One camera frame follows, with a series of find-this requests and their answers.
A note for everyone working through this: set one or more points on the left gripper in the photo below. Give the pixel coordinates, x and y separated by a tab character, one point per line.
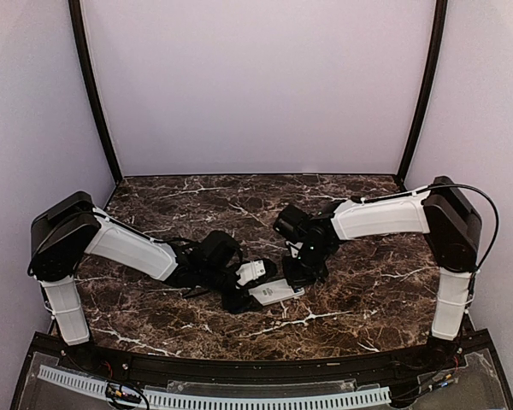
239	303

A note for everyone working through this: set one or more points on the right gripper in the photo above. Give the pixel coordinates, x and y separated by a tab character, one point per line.
298	280

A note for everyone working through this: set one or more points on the white remote control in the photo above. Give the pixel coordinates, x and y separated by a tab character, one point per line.
274	292

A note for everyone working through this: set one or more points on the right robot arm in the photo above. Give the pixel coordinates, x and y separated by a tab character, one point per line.
459	222

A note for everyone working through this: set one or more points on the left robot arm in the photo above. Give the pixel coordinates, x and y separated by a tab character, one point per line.
75	227

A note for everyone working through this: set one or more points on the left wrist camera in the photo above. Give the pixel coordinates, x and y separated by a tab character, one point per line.
253	273

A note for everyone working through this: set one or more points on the white cable duct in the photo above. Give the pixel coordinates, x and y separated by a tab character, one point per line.
216	397

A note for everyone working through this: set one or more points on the black front rail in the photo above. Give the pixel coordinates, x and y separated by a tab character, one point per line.
401	366

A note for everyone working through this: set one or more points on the right black frame post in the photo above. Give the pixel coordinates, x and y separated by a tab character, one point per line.
434	47

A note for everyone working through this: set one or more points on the black frame post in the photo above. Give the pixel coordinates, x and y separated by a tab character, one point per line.
82	48
434	47

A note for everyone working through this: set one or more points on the left black frame post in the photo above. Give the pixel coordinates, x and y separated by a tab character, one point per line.
82	48

